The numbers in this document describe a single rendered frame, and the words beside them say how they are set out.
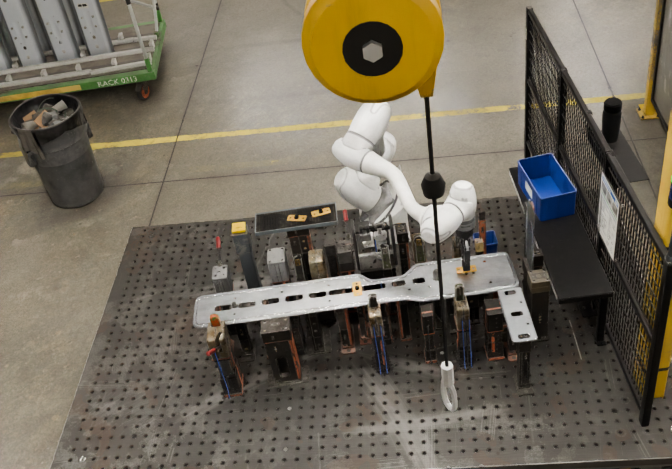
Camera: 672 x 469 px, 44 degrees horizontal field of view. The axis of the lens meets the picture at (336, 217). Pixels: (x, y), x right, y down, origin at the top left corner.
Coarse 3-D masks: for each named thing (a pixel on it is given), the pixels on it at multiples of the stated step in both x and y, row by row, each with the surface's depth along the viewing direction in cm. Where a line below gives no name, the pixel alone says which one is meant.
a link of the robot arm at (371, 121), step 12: (360, 108) 356; (372, 108) 352; (384, 108) 353; (360, 120) 352; (372, 120) 351; (384, 120) 353; (360, 132) 351; (372, 132) 351; (384, 132) 360; (384, 144) 397; (384, 156) 405
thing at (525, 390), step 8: (520, 336) 323; (528, 336) 323; (520, 344) 322; (528, 344) 322; (520, 352) 324; (528, 352) 325; (520, 360) 328; (528, 360) 328; (520, 368) 331; (528, 368) 331; (520, 376) 334; (528, 376) 335; (520, 384) 338; (528, 384) 339; (520, 392) 337; (528, 392) 337
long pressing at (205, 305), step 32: (480, 256) 358; (256, 288) 362; (288, 288) 360; (320, 288) 357; (384, 288) 352; (416, 288) 349; (448, 288) 347; (480, 288) 344; (224, 320) 350; (256, 320) 349
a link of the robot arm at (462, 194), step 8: (456, 184) 322; (464, 184) 321; (456, 192) 320; (464, 192) 319; (472, 192) 321; (448, 200) 322; (456, 200) 321; (464, 200) 320; (472, 200) 322; (464, 208) 320; (472, 208) 323; (464, 216) 321; (472, 216) 328
